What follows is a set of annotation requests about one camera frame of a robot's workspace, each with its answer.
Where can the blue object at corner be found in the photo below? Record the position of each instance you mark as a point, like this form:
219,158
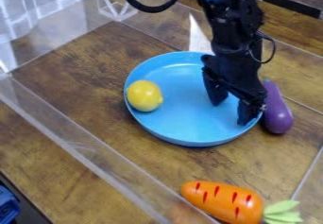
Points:
9,206

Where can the blue round tray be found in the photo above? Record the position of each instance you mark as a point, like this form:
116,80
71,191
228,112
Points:
187,120

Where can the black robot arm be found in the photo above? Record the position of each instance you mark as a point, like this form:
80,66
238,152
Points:
234,20

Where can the yellow toy lemon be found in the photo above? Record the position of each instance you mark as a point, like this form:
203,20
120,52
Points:
144,96

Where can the purple toy eggplant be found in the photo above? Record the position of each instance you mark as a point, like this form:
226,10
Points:
278,117

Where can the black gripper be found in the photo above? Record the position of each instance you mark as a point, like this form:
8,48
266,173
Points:
230,73

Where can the clear acrylic enclosure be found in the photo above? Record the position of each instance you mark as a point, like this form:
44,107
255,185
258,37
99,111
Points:
105,121

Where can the orange toy carrot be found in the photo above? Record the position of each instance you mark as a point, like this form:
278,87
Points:
238,205

